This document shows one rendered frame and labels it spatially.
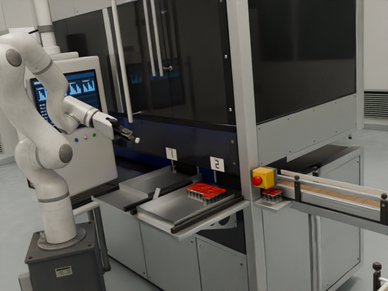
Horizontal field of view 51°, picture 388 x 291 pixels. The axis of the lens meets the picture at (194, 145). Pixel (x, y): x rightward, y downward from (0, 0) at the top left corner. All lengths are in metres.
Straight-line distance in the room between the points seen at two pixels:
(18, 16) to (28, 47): 5.53
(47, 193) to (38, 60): 0.49
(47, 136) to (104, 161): 0.97
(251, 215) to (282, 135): 0.39
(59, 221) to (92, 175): 0.82
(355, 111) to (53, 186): 1.64
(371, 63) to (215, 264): 4.84
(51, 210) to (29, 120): 0.36
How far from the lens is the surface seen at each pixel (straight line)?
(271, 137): 1.82
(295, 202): 1.78
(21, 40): 1.56
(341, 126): 2.32
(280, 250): 2.06
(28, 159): 1.63
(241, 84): 1.66
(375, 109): 6.54
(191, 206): 1.79
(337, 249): 2.53
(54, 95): 1.68
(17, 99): 1.50
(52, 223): 1.68
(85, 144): 2.40
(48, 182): 1.64
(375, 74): 6.47
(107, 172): 2.51
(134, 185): 2.15
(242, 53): 1.65
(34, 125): 1.54
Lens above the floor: 1.58
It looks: 15 degrees down
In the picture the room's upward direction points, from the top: 6 degrees counter-clockwise
